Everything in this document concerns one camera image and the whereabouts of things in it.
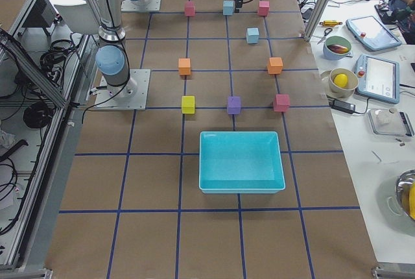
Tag light blue block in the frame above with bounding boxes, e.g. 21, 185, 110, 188
246, 27, 259, 44
222, 0, 235, 16

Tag pink block left far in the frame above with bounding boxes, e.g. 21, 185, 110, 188
257, 0, 270, 17

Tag pink block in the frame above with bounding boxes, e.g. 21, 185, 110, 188
273, 94, 291, 112
257, 0, 270, 17
184, 1, 196, 17

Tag pink block left near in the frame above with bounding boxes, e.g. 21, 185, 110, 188
184, 1, 196, 17

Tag orange block far side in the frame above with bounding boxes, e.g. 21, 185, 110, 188
267, 57, 283, 75

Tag orange block near robot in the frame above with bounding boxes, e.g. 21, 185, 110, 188
178, 58, 191, 76

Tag brass cylinder tool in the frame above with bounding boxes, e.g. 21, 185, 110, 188
319, 20, 343, 27

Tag purple block right side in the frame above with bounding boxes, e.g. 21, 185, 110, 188
227, 96, 241, 115

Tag pink block right far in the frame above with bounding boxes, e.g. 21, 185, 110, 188
273, 94, 291, 112

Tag yellow foam block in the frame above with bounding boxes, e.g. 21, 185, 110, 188
181, 95, 195, 114

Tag teach pendant upper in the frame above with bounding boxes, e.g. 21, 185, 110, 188
346, 16, 401, 51

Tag teach pendant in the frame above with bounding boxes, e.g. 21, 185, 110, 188
355, 55, 400, 104
346, 16, 401, 51

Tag beige bowl with lemon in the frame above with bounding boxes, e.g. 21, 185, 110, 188
320, 68, 359, 99

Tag black power adapter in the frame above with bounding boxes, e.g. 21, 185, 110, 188
329, 99, 355, 114

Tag teach pendant lower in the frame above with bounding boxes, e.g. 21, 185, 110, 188
355, 55, 400, 104

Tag cyan plastic tray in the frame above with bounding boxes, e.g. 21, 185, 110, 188
198, 131, 285, 194

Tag white chair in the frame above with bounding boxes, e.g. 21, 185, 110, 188
49, 0, 99, 34

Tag kitchen scale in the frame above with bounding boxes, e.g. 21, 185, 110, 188
368, 108, 414, 137

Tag steel bowl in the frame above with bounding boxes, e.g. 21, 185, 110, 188
396, 169, 414, 221

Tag black handled scissors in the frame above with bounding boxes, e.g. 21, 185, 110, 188
318, 27, 333, 44

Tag aluminium frame post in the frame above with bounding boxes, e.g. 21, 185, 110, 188
303, 0, 344, 42

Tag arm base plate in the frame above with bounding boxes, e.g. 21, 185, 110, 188
119, 0, 163, 13
94, 69, 150, 110

